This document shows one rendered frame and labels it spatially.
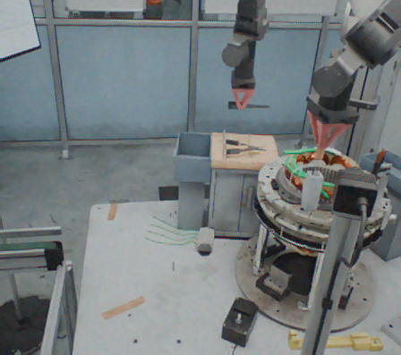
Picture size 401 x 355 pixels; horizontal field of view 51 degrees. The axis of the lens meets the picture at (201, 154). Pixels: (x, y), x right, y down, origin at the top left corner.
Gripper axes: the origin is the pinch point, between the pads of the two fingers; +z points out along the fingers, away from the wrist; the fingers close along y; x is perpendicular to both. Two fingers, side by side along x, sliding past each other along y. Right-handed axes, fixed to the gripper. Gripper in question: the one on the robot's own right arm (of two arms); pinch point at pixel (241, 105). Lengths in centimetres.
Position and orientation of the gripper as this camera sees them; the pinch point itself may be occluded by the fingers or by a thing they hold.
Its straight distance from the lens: 127.1
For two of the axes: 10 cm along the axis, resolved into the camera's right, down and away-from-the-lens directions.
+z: -0.3, 8.7, 4.9
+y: -0.2, 4.8, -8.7
